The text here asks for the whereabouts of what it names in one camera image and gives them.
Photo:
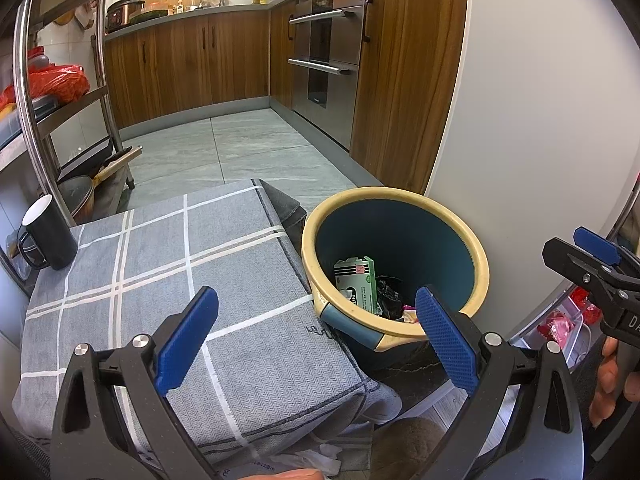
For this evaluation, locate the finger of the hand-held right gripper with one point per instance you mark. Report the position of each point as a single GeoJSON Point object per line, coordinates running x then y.
{"type": "Point", "coordinates": [575, 262]}
{"type": "Point", "coordinates": [595, 245]}

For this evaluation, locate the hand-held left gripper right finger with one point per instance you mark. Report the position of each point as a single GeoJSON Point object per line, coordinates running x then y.
{"type": "Point", "coordinates": [445, 340]}

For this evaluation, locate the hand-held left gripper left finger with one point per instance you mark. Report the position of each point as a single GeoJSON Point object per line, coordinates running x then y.
{"type": "Point", "coordinates": [185, 340]}

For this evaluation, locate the black plastic bag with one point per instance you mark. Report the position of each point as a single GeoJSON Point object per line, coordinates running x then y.
{"type": "Point", "coordinates": [387, 295]}

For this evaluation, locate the white green striped box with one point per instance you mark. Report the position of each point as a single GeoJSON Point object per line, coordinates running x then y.
{"type": "Point", "coordinates": [357, 285]}

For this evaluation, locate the blue bin with yellow rim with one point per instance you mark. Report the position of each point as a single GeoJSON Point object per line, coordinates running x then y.
{"type": "Point", "coordinates": [400, 230]}

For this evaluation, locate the person's right hand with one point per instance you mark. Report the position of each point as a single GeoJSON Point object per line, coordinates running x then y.
{"type": "Point", "coordinates": [607, 375]}

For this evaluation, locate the grey plaid cloth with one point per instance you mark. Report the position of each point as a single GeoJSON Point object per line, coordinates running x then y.
{"type": "Point", "coordinates": [200, 310]}

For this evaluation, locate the red snack packet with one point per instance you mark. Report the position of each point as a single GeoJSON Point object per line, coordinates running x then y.
{"type": "Point", "coordinates": [557, 332]}
{"type": "Point", "coordinates": [587, 310]}

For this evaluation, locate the black mug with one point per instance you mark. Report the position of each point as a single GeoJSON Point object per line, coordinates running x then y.
{"type": "Point", "coordinates": [52, 240]}

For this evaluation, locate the white crumpled paper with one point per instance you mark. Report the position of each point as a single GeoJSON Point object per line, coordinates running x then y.
{"type": "Point", "coordinates": [315, 457]}

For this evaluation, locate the black flat pan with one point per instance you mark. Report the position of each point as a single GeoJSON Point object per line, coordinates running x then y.
{"type": "Point", "coordinates": [122, 156]}

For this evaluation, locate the stainless steel shelf rack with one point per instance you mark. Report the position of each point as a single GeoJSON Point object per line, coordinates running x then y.
{"type": "Point", "coordinates": [70, 107]}

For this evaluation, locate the wooden kitchen cabinets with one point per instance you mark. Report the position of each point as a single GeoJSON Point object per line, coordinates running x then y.
{"type": "Point", "coordinates": [190, 60]}

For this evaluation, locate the red plastic bag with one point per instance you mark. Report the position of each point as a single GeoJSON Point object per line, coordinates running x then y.
{"type": "Point", "coordinates": [60, 82]}

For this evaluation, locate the red-lidded container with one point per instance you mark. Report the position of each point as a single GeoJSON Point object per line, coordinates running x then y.
{"type": "Point", "coordinates": [37, 57]}

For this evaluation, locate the stainless steel oven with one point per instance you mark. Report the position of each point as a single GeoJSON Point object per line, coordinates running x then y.
{"type": "Point", "coordinates": [330, 35]}

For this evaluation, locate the grey countertop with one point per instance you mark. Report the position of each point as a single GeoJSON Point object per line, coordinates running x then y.
{"type": "Point", "coordinates": [200, 12]}

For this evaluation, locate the dark red cooking pot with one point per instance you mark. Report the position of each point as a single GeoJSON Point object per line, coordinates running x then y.
{"type": "Point", "coordinates": [125, 12]}

